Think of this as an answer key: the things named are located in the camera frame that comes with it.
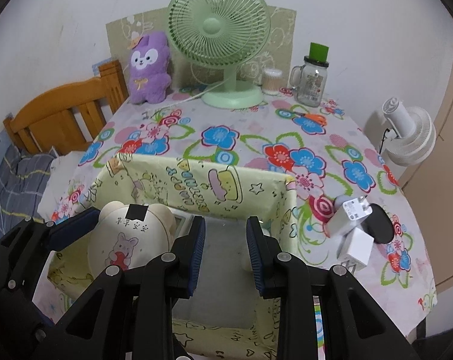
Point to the orange handled scissors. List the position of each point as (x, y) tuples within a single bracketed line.
[(287, 114)]

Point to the white circulator fan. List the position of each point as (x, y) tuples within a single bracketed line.
[(411, 135)]

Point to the grey-blue soft pouch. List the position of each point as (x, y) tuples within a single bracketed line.
[(339, 201)]

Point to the large white wall charger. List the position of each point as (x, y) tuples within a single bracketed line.
[(350, 215)]

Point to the cotton swab container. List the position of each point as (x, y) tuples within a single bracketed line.
[(271, 80)]

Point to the floral tablecloth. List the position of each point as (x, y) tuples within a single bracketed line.
[(324, 162)]

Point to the purple plush rabbit toy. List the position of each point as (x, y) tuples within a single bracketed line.
[(149, 61)]

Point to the dark grey oval tray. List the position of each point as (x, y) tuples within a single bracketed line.
[(379, 225)]

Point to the small white cube charger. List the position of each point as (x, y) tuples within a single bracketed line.
[(355, 251)]

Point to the cream round bear case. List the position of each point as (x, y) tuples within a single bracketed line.
[(129, 236)]

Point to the beige cartoon board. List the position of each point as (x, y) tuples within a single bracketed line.
[(276, 53)]

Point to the blue plaid bedding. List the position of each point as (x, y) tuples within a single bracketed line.
[(23, 180)]

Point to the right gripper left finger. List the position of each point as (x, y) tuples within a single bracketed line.
[(130, 312)]

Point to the green desk fan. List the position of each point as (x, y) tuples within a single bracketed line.
[(222, 35)]

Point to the beige wooden door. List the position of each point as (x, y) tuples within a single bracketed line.
[(429, 190)]

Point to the wooden bed headboard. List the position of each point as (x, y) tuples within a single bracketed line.
[(68, 117)]

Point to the white oval earbud case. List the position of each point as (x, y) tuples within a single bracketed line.
[(245, 261)]

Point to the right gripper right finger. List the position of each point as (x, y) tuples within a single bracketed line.
[(354, 325)]

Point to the glass mason jar mug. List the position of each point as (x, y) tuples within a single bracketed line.
[(308, 81)]

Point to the yellow cartoon storage box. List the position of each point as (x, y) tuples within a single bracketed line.
[(226, 317)]

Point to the green cup on jar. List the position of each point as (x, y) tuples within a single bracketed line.
[(318, 52)]

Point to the white air conditioner remote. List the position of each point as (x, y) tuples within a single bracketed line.
[(183, 224)]

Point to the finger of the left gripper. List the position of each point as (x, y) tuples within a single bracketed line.
[(24, 251)]

